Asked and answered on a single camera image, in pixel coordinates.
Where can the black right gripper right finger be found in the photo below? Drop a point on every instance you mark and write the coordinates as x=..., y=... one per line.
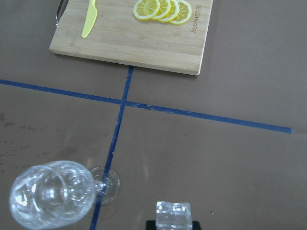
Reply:
x=196, y=225

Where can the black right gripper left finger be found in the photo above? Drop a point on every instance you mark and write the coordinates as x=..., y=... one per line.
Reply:
x=150, y=225

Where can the single clear ice cube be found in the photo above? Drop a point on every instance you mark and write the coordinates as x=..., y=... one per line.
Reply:
x=173, y=216

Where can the clear wine glass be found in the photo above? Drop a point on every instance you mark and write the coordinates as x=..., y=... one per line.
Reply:
x=59, y=193

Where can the bamboo cutting board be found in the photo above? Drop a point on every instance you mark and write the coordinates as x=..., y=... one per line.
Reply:
x=118, y=37

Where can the lemon slice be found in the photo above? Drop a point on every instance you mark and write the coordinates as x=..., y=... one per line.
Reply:
x=172, y=13
x=184, y=13
x=164, y=9
x=146, y=9

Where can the yellow plastic knife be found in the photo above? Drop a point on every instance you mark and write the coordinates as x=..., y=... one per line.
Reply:
x=91, y=16

